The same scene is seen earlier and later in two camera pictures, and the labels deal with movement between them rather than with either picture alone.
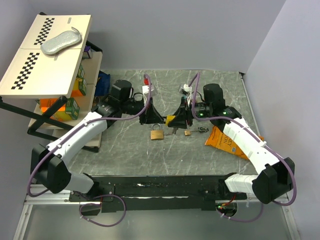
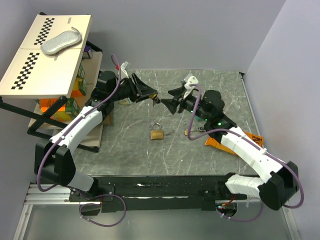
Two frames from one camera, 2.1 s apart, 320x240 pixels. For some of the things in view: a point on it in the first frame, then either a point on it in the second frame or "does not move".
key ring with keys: (201, 129) does not move
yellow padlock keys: (174, 130) → (156, 100)
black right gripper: (179, 121) → (171, 104)
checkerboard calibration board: (33, 73) does not move
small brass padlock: (187, 132) does not move
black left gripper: (151, 115) → (145, 91)
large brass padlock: (157, 134) does not move
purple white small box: (87, 53) does not move
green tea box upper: (81, 72) does not move
